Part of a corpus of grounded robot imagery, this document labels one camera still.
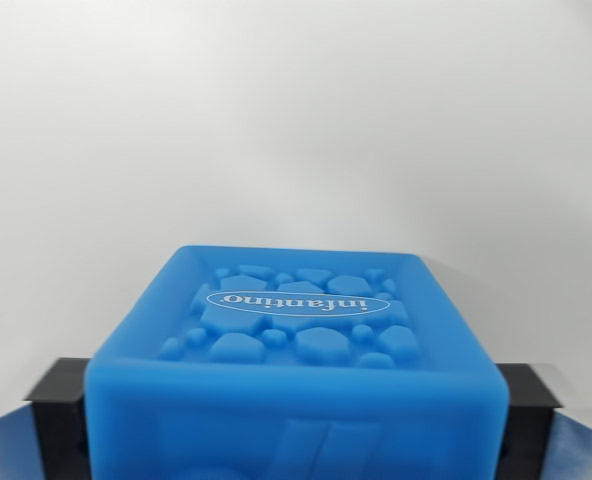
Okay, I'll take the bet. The blue soft toy cube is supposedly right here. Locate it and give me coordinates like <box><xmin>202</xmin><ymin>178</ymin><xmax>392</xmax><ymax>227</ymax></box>
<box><xmin>85</xmin><ymin>243</ymin><xmax>511</xmax><ymax>480</ymax></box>

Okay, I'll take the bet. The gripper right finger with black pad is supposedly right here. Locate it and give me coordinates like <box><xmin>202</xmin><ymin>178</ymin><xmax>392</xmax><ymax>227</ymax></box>
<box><xmin>495</xmin><ymin>363</ymin><xmax>592</xmax><ymax>480</ymax></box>

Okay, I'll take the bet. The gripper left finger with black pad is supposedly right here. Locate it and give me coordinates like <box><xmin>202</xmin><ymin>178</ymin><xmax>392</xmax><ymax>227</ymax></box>
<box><xmin>0</xmin><ymin>356</ymin><xmax>95</xmax><ymax>480</ymax></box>

